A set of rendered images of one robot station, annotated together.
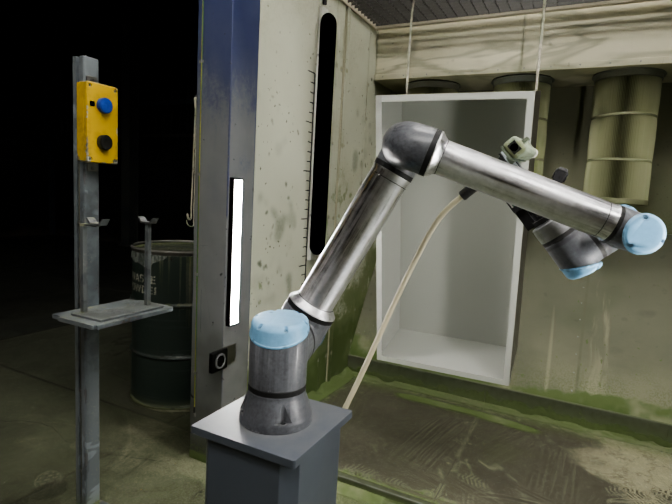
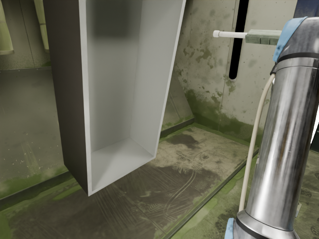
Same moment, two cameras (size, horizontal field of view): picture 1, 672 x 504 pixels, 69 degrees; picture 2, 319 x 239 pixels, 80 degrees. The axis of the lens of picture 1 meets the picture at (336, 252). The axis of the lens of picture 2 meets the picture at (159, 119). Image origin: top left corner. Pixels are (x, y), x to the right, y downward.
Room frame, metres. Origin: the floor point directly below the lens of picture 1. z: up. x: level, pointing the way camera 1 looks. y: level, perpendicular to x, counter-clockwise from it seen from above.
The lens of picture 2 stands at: (1.55, 0.50, 1.36)
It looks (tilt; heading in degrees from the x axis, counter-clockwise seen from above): 22 degrees down; 289
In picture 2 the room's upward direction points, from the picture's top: straight up
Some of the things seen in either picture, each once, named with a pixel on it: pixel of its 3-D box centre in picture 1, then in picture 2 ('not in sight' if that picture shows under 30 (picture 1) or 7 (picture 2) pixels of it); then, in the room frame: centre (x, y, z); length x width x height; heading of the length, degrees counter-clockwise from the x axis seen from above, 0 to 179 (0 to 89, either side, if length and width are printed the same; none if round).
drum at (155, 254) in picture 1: (182, 319); not in sight; (2.84, 0.89, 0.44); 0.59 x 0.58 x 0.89; 44
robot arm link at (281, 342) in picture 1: (279, 347); not in sight; (1.24, 0.13, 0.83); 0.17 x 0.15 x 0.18; 170
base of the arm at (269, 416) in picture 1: (276, 399); not in sight; (1.23, 0.13, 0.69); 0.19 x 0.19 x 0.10
